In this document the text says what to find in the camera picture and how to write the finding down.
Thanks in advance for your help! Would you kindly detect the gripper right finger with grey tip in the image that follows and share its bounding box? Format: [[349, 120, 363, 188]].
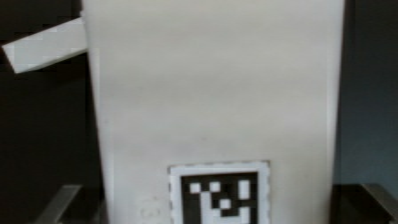
[[333, 184, 398, 224]]

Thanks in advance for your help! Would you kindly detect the gripper left finger with black tip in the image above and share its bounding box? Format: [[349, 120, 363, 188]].
[[31, 185, 106, 224]]

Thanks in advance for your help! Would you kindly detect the small white cabinet top block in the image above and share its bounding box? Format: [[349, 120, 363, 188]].
[[81, 0, 344, 224]]

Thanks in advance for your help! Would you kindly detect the white U-shaped fence frame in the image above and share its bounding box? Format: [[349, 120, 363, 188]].
[[1, 18, 86, 73]]

